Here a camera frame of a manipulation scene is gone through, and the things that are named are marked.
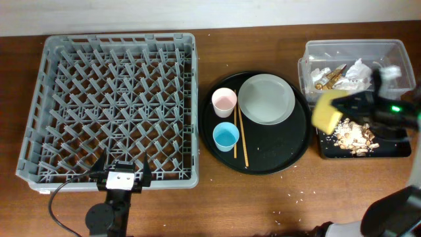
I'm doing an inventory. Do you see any round black serving tray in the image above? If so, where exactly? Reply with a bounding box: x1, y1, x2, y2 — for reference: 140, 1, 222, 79
199, 72, 313, 174

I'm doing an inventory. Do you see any clear plastic bin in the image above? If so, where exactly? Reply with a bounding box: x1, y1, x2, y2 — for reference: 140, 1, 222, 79
298, 39, 416, 107

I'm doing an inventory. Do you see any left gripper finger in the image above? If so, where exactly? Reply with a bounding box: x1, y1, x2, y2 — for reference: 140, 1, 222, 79
141, 152, 152, 187
89, 149, 107, 179

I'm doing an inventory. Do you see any white napkin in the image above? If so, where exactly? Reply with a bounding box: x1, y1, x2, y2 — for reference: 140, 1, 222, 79
310, 58, 372, 91

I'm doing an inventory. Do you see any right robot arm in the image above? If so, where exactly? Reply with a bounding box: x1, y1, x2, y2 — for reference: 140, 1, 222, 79
310, 66, 420, 237

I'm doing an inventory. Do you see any gold snack wrapper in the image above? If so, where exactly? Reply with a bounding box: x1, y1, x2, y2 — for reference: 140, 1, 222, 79
314, 64, 347, 90

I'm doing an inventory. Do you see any pink cup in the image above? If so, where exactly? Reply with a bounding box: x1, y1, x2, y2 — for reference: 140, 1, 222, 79
211, 88, 237, 118

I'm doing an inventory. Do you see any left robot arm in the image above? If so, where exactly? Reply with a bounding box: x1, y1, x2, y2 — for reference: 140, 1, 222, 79
85, 151, 152, 236

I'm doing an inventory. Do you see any yellow bowl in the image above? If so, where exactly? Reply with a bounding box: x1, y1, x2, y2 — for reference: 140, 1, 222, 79
311, 90, 348, 135

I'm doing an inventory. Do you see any food scraps pile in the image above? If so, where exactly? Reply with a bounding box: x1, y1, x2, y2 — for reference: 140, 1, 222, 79
333, 118, 380, 157

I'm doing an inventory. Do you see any grey plate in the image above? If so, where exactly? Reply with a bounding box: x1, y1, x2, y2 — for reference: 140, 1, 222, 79
237, 74, 295, 125

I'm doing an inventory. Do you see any grey dishwasher rack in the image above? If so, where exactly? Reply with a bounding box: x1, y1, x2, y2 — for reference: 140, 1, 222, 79
16, 33, 199, 194

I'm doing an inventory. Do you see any wooden chopstick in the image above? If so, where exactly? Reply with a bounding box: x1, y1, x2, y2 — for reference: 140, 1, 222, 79
234, 102, 239, 159
237, 104, 249, 169

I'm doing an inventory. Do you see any blue cup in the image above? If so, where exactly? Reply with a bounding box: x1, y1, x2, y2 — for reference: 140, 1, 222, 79
212, 122, 239, 152

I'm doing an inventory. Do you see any black rectangular tray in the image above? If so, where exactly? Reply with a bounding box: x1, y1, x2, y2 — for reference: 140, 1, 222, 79
316, 129, 412, 159

